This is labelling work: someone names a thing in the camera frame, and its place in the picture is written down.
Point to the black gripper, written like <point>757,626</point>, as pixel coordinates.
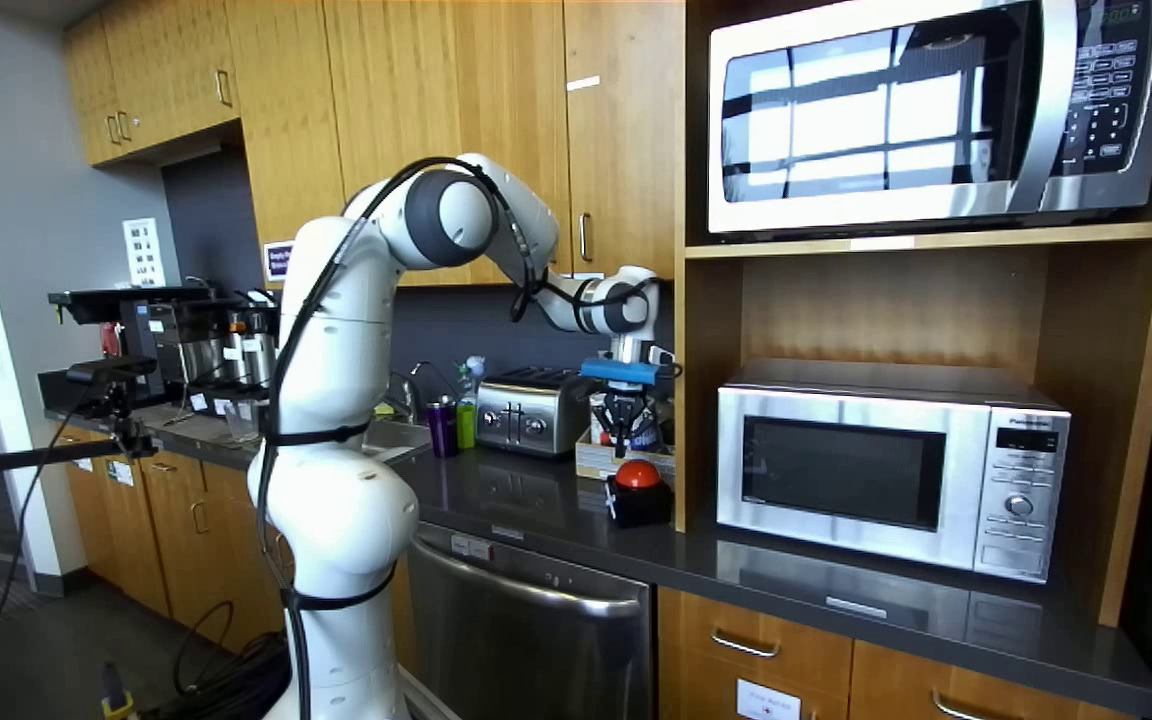
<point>628,401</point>

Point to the orange button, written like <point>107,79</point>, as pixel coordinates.
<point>638,489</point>

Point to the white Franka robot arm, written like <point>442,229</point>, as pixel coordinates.
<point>336,504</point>

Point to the wooden tray box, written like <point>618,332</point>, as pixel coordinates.
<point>592,461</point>

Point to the stainless steel toaster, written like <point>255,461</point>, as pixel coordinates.
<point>529,416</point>

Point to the green dish soap bottle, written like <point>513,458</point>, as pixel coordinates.
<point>468,420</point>

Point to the purple metal tumbler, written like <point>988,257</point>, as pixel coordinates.
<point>442,429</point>

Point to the kitchen faucet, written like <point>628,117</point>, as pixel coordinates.
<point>414,393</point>

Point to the stainless steel dishwasher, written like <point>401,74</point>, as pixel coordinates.
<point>521,641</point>

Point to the stainless steel sink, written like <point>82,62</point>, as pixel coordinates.
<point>396,441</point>

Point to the small countertop microwave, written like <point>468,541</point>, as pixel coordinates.
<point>870,473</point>

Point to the wooden drawer cabinet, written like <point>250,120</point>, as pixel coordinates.
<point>800,654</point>

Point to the wooden box edge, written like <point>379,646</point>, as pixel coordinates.
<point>899,307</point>

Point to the white cabinet label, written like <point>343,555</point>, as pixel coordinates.
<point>770,702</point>

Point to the wooden upper cabinets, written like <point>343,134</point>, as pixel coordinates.
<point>468,81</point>

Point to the large built-in microwave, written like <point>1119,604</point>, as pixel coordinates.
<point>899,113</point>

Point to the wooden base cabinets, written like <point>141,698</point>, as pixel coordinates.
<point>189,533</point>

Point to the black coffee machine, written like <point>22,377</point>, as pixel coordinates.
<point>179,341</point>

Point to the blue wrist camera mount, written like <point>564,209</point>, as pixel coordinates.
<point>618,373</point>

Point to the blue wall label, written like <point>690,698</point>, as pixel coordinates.
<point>279,257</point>

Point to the white wall sign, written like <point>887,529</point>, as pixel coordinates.
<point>145,248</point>

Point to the black camera stand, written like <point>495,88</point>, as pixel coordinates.
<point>28,458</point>

